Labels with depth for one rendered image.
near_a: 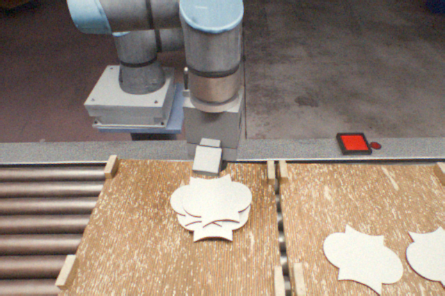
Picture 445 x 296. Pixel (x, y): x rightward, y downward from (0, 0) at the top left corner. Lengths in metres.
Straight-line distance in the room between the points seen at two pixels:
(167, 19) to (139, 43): 0.47
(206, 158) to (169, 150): 0.39
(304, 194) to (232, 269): 0.25
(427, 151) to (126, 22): 0.83
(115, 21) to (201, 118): 0.18
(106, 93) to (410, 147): 0.91
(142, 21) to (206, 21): 0.13
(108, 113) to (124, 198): 0.35
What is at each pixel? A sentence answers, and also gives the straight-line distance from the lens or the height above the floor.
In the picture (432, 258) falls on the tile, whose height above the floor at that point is 0.94.
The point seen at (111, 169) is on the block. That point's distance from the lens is 0.78.
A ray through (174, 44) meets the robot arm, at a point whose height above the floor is 1.10.
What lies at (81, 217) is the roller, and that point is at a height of 0.92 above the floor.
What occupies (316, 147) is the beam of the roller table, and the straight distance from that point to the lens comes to 0.89.
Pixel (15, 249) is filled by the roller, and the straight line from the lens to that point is 0.81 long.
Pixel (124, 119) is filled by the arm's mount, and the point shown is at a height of 0.90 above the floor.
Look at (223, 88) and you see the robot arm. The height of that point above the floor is 1.27.
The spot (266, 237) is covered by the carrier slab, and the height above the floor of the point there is 0.94.
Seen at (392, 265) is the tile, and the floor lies 0.94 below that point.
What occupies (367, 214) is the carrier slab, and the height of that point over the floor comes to 0.94.
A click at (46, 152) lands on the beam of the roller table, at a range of 0.97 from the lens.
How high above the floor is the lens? 1.51
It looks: 45 degrees down
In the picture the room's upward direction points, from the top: straight up
